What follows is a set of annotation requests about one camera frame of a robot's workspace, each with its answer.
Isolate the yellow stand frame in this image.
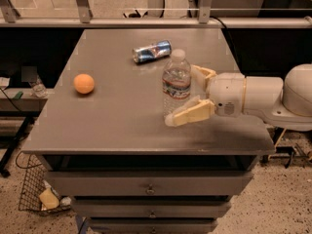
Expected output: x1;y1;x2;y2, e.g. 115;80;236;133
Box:
274;127;312;154

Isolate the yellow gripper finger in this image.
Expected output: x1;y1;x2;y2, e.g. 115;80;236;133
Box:
191;64;216;91
165;96;215;127

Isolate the small background water bottle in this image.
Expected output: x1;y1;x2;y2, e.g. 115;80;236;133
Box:
29;77;48;98

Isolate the crushed blue soda can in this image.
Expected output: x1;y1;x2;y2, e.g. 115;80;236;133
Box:
133;40;172;63

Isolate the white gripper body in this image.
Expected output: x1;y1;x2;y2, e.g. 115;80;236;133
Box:
206;73;245;117

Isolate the grey drawer cabinet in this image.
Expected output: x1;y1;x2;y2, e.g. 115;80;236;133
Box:
23;29;273;234

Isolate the metal frame rail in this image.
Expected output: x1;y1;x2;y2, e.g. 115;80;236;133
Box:
0;0;312;29

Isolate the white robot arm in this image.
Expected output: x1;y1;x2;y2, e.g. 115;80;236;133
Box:
165;63;312;132

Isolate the yellow sponge in basket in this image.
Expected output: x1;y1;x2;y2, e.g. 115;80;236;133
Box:
39;188;59;210

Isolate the clear plastic water bottle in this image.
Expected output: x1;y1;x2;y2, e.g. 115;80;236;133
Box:
162;49;191;116

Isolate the orange ball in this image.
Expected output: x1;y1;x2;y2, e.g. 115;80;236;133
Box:
73;74;95;95

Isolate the black wire basket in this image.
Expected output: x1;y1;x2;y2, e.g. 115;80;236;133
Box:
19;155;71;216

